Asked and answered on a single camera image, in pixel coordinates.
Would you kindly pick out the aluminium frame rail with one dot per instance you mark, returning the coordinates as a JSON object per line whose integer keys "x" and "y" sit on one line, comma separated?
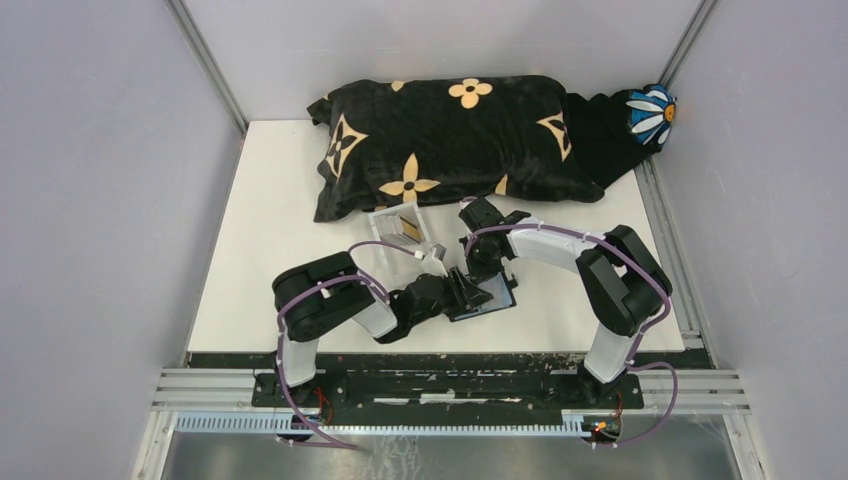
{"x": 699, "y": 392}

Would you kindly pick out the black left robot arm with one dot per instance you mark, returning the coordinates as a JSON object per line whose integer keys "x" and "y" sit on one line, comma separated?
{"x": 317, "y": 297}

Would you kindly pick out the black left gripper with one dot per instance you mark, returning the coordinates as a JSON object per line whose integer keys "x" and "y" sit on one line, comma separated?
{"x": 468, "y": 294}

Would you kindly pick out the black leather card holder wallet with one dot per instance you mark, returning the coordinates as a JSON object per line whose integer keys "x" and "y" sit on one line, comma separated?
{"x": 500, "y": 288}

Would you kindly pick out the black cloth with daisy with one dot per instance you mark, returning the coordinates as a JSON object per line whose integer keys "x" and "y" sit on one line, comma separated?
{"x": 613, "y": 134}

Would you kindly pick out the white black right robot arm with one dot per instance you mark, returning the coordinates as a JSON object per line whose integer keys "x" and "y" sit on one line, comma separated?
{"x": 626, "y": 287}

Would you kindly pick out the white plastic card tray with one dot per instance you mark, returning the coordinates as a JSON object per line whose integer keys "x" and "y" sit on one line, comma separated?
{"x": 399, "y": 266}

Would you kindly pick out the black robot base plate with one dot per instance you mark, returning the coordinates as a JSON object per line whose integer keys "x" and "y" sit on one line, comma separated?
{"x": 493, "y": 389}

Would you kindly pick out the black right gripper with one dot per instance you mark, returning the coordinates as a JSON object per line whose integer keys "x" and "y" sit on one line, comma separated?
{"x": 476, "y": 270}

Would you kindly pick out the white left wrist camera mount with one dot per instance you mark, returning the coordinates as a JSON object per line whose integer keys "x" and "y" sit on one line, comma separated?
{"x": 432, "y": 260}

